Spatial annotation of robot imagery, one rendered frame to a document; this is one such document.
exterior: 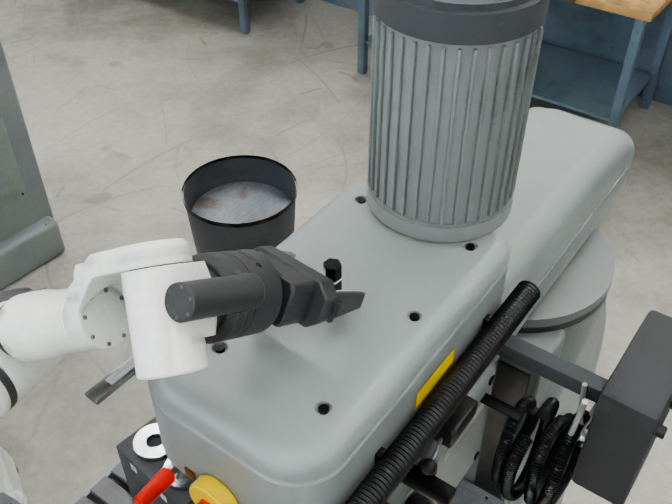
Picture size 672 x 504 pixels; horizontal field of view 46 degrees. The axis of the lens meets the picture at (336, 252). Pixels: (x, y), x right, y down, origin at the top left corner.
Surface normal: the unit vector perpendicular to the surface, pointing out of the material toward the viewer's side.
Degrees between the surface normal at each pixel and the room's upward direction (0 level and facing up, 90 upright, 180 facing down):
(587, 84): 0
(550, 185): 0
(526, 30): 90
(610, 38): 90
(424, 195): 90
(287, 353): 0
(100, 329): 61
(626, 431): 90
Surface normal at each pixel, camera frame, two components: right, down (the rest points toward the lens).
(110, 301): 0.81, -0.15
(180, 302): -0.55, 0.06
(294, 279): 0.32, -0.91
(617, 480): -0.58, 0.53
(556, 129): 0.08, -0.83
